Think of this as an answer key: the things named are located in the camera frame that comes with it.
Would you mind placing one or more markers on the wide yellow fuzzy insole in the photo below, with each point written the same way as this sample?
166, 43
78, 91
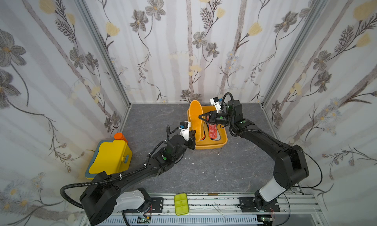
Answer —
195, 110

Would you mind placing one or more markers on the orange cylinder bottle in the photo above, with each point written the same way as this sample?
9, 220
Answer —
120, 136

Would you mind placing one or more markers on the yellow plastic storage box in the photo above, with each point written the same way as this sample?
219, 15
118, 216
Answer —
208, 143

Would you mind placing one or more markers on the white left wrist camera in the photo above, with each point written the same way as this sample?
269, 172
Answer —
184, 129

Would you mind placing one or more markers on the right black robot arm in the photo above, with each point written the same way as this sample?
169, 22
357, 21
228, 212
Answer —
290, 164

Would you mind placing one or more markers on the red white patterned insole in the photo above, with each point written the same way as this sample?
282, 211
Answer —
213, 131

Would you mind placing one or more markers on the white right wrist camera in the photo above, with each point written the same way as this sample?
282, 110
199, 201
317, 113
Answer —
216, 102

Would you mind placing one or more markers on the yellow lidded lunch box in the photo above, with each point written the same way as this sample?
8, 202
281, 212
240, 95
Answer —
111, 157

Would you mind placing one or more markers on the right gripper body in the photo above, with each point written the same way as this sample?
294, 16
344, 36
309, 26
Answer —
214, 118

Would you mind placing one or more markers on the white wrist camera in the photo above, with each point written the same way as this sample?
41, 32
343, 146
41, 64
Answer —
216, 102
184, 129

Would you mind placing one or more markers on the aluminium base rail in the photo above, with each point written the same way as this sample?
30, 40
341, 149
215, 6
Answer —
225, 209

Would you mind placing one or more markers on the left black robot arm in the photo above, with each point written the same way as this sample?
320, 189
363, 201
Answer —
100, 196

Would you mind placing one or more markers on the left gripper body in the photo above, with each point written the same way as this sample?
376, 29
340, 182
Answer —
189, 144

